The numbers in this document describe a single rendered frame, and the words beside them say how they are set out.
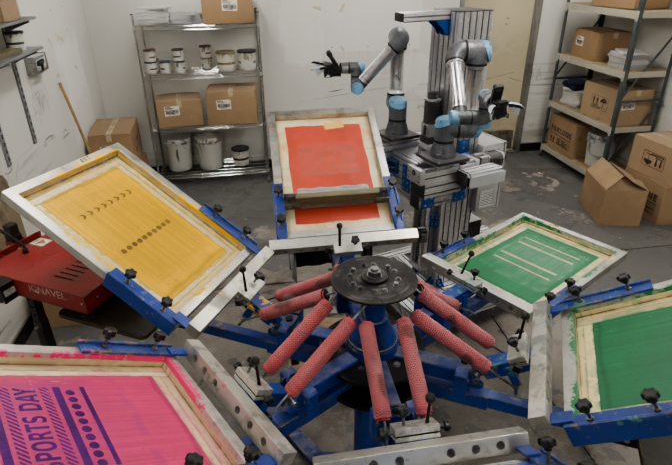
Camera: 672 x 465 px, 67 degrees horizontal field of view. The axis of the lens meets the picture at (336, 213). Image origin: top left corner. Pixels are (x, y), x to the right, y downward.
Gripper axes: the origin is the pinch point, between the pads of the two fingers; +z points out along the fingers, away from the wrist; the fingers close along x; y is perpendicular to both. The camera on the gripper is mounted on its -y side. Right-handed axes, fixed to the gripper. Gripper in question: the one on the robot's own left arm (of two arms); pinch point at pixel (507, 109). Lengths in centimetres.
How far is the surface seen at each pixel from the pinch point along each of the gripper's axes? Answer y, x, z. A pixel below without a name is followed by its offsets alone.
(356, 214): 40, 74, 2
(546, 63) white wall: 82, -190, -410
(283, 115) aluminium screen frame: -1, 105, -46
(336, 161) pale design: 22, 80, -25
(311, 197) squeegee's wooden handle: 26, 94, 6
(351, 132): 13, 70, -42
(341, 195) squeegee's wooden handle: 28, 80, 4
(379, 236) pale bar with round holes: 44, 66, 21
